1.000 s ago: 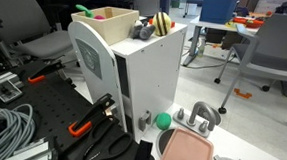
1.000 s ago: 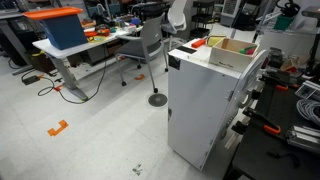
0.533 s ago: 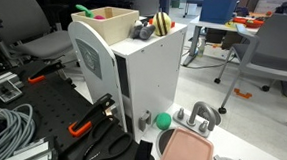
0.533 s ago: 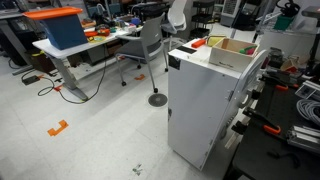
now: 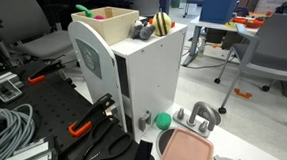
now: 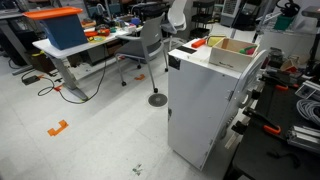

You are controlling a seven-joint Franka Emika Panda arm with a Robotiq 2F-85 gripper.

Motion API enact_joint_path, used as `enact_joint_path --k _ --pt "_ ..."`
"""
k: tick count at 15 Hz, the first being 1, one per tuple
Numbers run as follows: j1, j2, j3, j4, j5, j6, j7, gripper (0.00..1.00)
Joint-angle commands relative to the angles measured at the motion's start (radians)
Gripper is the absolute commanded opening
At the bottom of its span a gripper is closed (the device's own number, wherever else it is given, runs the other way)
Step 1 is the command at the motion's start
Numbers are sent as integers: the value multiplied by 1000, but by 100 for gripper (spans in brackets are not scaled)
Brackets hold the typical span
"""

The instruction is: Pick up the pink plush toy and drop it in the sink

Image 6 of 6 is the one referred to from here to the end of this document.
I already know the pink plush toy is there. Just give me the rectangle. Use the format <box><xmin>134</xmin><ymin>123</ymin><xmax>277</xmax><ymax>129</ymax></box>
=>
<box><xmin>246</xmin><ymin>48</ymin><xmax>256</xmax><ymax>55</ymax></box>

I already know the white toy kitchen cabinet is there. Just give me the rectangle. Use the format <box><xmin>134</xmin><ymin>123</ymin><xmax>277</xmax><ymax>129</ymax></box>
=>
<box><xmin>168</xmin><ymin>42</ymin><xmax>268</xmax><ymax>170</ymax></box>

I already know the orange block toy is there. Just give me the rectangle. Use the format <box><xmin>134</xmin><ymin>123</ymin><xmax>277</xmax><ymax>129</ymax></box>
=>
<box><xmin>191</xmin><ymin>39</ymin><xmax>206</xmax><ymax>48</ymax></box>

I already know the yellow striped plush toy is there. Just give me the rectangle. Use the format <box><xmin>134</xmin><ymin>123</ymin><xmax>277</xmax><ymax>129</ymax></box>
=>
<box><xmin>207</xmin><ymin>36</ymin><xmax>224</xmax><ymax>47</ymax></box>

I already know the green plush toy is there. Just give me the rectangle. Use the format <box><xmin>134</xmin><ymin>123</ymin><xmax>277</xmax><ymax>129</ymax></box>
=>
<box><xmin>239</xmin><ymin>45</ymin><xmax>256</xmax><ymax>55</ymax></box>

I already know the grey office chair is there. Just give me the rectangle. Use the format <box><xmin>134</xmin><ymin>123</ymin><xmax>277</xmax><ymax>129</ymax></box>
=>
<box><xmin>114</xmin><ymin>13</ymin><xmax>168</xmax><ymax>93</ymax></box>

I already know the white chair background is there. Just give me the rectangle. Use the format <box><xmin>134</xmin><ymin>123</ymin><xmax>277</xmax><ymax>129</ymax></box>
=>
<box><xmin>161</xmin><ymin>0</ymin><xmax>187</xmax><ymax>49</ymax></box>

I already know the wooden box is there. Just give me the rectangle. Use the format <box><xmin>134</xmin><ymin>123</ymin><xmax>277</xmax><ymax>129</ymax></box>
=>
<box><xmin>209</xmin><ymin>38</ymin><xmax>259</xmax><ymax>72</ymax></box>

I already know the orange floor tape marker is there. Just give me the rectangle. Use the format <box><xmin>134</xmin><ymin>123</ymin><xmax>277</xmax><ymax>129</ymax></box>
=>
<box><xmin>47</xmin><ymin>120</ymin><xmax>69</xmax><ymax>136</ymax></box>

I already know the black orange clamp front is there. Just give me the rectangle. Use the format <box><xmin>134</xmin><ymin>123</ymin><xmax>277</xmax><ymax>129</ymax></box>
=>
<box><xmin>243</xmin><ymin>107</ymin><xmax>281</xmax><ymax>135</ymax></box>

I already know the black orange clamp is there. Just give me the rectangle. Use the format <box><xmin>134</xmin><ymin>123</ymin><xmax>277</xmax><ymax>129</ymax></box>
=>
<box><xmin>261</xmin><ymin>74</ymin><xmax>299</xmax><ymax>91</ymax></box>
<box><xmin>243</xmin><ymin>107</ymin><xmax>281</xmax><ymax>135</ymax></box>

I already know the blue bin with orange lid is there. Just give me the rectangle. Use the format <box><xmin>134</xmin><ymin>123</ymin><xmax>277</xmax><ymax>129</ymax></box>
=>
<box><xmin>24</xmin><ymin>6</ymin><xmax>87</xmax><ymax>50</ymax></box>

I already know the black orange clamp rear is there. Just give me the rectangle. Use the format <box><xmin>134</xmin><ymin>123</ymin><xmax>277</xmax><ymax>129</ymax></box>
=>
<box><xmin>261</xmin><ymin>74</ymin><xmax>299</xmax><ymax>91</ymax></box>

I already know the white desk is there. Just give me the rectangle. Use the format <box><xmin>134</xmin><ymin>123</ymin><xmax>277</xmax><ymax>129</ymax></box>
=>
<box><xmin>33</xmin><ymin>26</ymin><xmax>142</xmax><ymax>101</ymax></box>

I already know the black power cable floor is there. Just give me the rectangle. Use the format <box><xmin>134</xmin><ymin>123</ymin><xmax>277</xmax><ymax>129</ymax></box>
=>
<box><xmin>20</xmin><ymin>46</ymin><xmax>108</xmax><ymax>105</ymax></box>

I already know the grey coiled cable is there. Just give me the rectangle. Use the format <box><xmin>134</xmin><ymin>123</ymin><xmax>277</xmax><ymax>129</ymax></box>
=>
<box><xmin>296</xmin><ymin>98</ymin><xmax>320</xmax><ymax>126</ymax></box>

